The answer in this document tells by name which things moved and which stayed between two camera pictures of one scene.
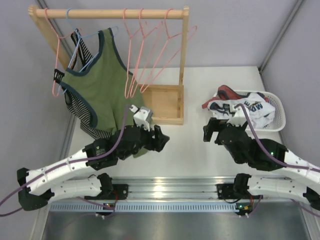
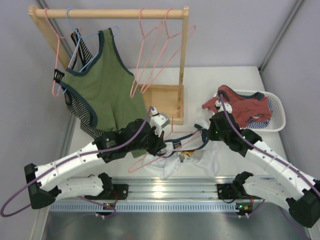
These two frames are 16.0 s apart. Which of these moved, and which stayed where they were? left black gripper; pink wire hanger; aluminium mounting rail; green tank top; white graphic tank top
Moved: pink wire hanger; white graphic tank top
Stayed: green tank top; aluminium mounting rail; left black gripper
